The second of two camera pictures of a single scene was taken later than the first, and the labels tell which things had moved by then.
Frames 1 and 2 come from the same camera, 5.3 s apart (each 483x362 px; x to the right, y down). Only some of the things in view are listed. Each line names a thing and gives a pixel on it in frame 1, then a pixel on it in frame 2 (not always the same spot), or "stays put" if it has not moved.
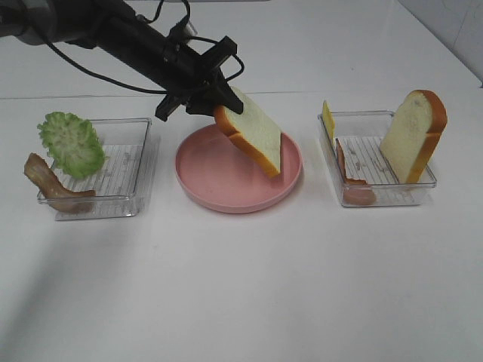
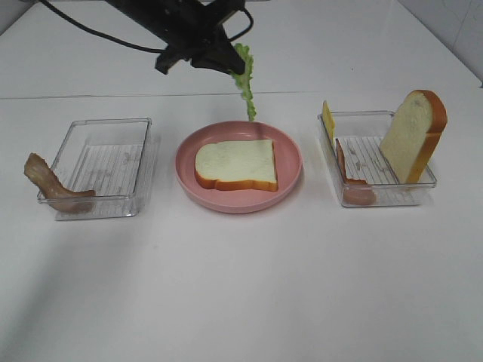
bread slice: x=412 y=136 stays put
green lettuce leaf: x=73 y=143 to x=244 y=80
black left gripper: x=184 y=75 to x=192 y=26
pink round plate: x=216 y=172 stays put
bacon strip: x=50 y=188 stays put
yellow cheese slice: x=329 y=121 stays put
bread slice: x=253 y=133 to x=237 y=164
